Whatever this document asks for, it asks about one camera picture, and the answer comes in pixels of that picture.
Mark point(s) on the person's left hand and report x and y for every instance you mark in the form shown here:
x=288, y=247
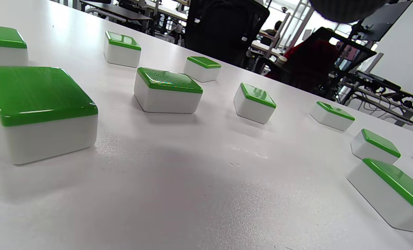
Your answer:
x=345, y=8

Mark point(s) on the green-backed mahjong tiles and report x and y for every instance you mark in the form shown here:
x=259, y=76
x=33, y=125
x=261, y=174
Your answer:
x=36, y=93

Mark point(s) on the black chair with chrome base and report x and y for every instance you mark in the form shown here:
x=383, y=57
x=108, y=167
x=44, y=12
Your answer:
x=333, y=34

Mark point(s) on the black monitor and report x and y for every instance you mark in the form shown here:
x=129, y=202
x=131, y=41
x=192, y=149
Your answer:
x=387, y=21

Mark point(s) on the red garment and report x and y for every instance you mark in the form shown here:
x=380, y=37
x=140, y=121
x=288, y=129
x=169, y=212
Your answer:
x=307, y=62

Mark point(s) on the black mesh office chair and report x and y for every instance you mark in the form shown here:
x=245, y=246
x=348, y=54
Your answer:
x=224, y=27

